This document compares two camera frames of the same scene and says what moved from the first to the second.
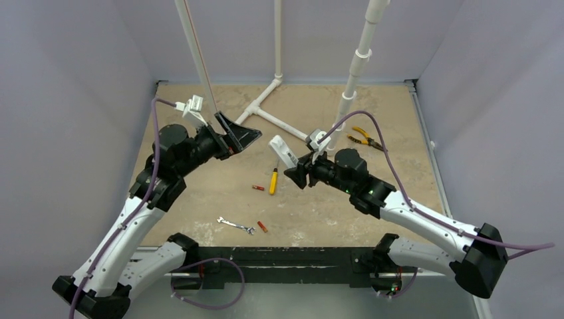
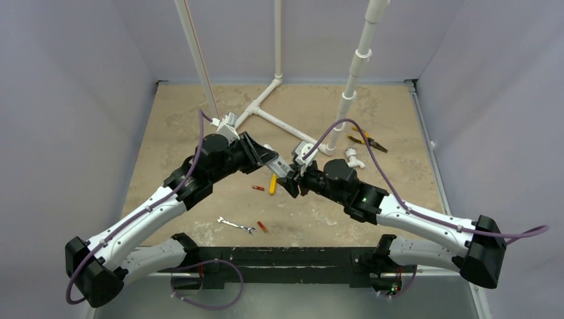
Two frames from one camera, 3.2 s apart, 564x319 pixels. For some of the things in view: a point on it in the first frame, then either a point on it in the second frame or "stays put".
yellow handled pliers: x=368 y=141 stays put
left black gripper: x=237 y=137 → x=255 y=155
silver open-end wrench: x=249 y=230 stays put
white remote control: x=279 y=147 → x=278 y=165
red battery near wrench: x=262 y=226 stays put
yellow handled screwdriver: x=273 y=181 stays put
